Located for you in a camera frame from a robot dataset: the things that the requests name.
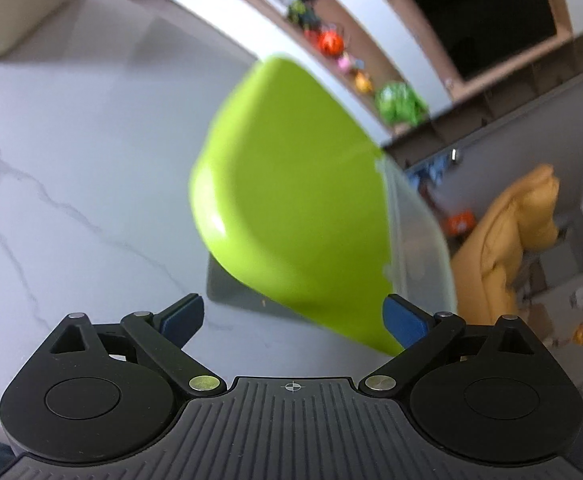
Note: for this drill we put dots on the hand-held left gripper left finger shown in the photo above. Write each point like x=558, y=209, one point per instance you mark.
x=184, y=317

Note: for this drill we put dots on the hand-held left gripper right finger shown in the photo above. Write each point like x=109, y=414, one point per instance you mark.
x=404, y=320

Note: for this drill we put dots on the lime green plastic container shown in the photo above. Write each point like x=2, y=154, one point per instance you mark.
x=291, y=185

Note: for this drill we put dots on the white marble desktop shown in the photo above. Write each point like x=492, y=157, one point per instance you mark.
x=96, y=160

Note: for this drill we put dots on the orange and white box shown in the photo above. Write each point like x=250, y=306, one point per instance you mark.
x=461, y=222

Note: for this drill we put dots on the yellow cloth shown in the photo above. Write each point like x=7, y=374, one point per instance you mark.
x=511, y=240

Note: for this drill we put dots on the green frog toy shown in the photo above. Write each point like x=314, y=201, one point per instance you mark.
x=399, y=102

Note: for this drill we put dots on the small orange toy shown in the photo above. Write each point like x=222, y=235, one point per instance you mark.
x=364, y=81

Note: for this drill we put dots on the small pink toy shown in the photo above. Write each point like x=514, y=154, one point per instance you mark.
x=349, y=62

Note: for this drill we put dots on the orange round toy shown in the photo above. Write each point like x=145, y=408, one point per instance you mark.
x=330, y=42

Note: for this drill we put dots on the black television screen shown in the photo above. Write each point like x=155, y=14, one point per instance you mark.
x=471, y=5

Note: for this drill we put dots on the dark green toy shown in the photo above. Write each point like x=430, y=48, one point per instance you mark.
x=302, y=14

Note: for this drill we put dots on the wooden wall shelf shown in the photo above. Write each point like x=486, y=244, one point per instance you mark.
x=281, y=25

